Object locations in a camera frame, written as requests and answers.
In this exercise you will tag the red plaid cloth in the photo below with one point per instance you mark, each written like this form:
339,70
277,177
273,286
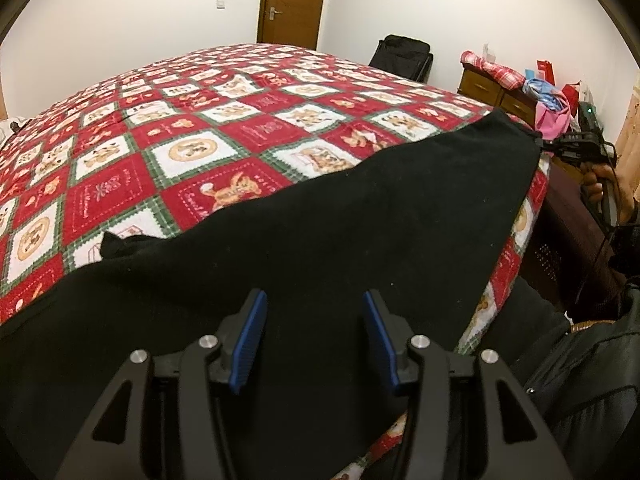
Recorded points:
492,67

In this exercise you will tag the red printed blanket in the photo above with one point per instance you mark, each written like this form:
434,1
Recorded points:
200,125

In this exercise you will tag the person's right hand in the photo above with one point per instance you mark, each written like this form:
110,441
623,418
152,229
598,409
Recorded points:
595,182

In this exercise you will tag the black pants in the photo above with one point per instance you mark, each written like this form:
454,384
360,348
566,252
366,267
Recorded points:
300,220

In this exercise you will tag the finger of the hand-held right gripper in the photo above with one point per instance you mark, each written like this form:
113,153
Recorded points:
545,144

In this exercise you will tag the pink cloth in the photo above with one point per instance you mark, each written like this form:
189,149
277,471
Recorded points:
552,120

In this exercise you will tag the dark wooden bed frame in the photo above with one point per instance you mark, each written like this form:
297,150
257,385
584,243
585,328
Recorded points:
565,230

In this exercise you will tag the red paper bag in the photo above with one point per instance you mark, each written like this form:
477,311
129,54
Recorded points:
545,71

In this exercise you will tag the wooden dresser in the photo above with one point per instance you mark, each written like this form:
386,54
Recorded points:
480,87

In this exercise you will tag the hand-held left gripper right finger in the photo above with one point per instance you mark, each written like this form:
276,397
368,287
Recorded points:
381,340

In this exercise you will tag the beige curtain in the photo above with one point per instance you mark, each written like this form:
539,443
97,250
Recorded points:
630,130

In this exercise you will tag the brown wooden door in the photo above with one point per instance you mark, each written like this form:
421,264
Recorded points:
295,0

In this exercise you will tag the blue cloth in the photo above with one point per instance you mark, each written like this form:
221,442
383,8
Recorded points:
542,91

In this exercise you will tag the black suitcase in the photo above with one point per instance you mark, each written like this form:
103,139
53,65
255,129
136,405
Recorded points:
400,57

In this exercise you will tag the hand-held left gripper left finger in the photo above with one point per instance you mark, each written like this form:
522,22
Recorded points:
246,340

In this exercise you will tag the person's right forearm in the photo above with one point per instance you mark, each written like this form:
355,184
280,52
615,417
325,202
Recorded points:
625,245

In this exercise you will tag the person's black jacket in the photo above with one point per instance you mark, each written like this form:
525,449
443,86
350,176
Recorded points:
590,390

